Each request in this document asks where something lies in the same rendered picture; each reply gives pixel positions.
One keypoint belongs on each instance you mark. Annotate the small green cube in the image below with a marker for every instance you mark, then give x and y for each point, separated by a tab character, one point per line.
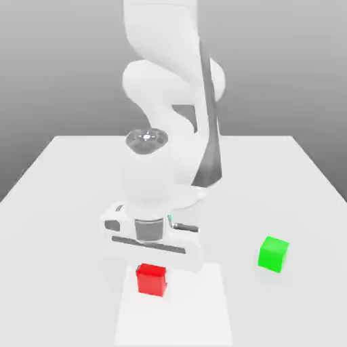
272	254

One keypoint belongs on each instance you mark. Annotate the small red cube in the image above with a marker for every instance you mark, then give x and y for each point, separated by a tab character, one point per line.
150	282

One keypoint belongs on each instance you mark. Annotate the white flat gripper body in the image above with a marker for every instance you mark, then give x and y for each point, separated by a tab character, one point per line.
151	252

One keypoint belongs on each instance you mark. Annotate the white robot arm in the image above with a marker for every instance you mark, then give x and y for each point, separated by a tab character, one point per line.
160	113

